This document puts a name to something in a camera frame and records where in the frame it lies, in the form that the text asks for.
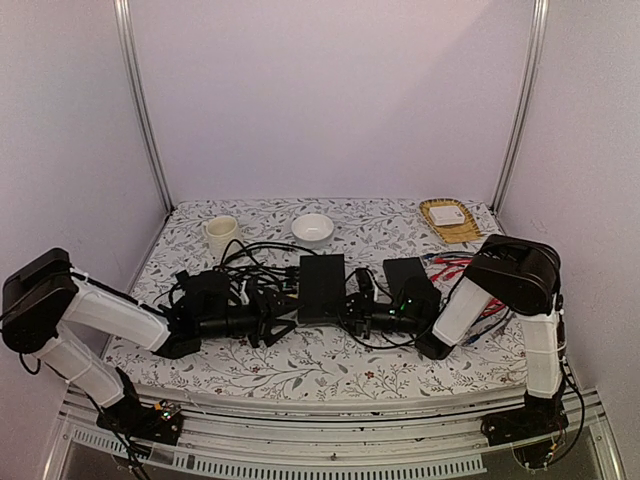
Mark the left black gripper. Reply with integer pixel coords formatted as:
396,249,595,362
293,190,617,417
198,287,304,349

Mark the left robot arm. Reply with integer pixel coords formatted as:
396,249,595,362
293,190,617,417
1,248,300,434

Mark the blue ethernet cable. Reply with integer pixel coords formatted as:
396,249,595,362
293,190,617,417
422,253,501,346

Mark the white ceramic bowl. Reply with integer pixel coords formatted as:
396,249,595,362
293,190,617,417
291,213,334,248

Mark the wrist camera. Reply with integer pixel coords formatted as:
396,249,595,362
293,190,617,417
238,280,250,305
355,268,376,302

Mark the woven bamboo tray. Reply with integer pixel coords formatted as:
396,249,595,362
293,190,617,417
419,198,483,244

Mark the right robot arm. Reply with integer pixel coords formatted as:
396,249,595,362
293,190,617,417
333,234,564,436

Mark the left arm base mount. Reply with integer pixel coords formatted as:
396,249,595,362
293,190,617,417
96,396,184,446

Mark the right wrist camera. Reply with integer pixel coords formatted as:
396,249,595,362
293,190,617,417
355,268,376,302

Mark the black network switch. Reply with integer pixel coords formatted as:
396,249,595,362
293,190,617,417
382,257,427,300
297,254,346,325

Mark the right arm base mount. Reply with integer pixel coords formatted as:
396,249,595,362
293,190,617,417
480,393,569,470

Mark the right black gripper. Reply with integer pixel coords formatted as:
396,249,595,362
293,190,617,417
322,290,424,339

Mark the black cable bundle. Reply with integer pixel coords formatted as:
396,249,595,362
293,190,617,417
167,238,306,311

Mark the thin black power cord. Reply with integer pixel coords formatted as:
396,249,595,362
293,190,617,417
339,289,436,351

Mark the cream ceramic mug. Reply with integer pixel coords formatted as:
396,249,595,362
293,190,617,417
201,215,243,260

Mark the white small box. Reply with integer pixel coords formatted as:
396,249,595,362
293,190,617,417
428,205,466,227

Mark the front aluminium rail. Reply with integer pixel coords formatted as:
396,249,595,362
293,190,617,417
47,387,626,480

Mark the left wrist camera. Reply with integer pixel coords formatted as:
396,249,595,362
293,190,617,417
238,280,250,305

